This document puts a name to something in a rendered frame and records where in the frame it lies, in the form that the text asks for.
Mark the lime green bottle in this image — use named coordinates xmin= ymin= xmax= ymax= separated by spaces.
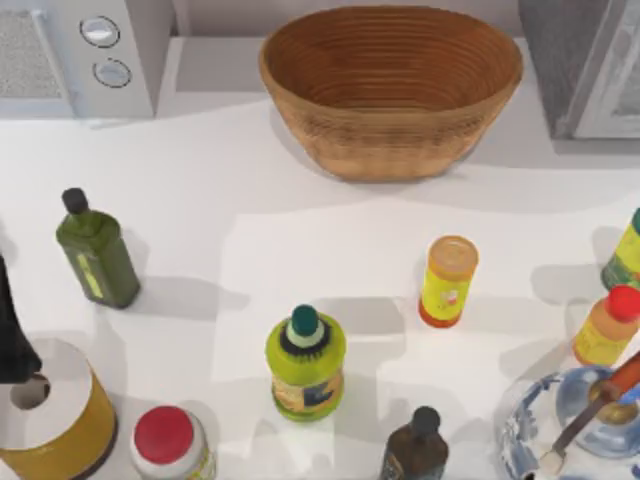
xmin=265 ymin=304 xmax=348 ymax=422

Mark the yellow and orange can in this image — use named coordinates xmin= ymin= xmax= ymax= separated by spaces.
xmin=417 ymin=235 xmax=480 ymax=329

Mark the brown woven basket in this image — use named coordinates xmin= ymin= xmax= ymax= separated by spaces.
xmin=258 ymin=5 xmax=525 ymax=183

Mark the dark green square bottle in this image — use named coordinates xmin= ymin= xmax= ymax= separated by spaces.
xmin=55 ymin=187 xmax=142 ymax=309

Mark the dark brown bottle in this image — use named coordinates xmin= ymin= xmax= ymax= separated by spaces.
xmin=378 ymin=405 xmax=450 ymax=480

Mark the red lidded white jar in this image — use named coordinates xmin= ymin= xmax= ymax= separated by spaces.
xmin=129 ymin=405 xmax=218 ymax=480

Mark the grey microwave knob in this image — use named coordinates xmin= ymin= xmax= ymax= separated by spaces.
xmin=79 ymin=15 xmax=122 ymax=49
xmin=92 ymin=56 xmax=134 ymax=89

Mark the orange bottle with red cap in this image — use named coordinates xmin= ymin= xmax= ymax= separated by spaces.
xmin=572 ymin=284 xmax=640 ymax=368

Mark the yellow green bottle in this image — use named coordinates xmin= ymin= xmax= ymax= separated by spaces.
xmin=600 ymin=207 xmax=640 ymax=292

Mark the pale microwave oven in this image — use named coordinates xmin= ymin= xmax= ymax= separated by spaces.
xmin=0 ymin=0 xmax=175 ymax=119

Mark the blue and white teapot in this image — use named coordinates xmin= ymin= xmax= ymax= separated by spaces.
xmin=493 ymin=348 xmax=640 ymax=480

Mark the grey cabinet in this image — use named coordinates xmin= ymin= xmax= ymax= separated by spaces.
xmin=517 ymin=0 xmax=640 ymax=141

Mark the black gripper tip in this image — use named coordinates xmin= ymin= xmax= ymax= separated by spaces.
xmin=0 ymin=253 xmax=45 ymax=387

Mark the yellow roll with white top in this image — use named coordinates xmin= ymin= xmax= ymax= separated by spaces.
xmin=0 ymin=337 xmax=119 ymax=480

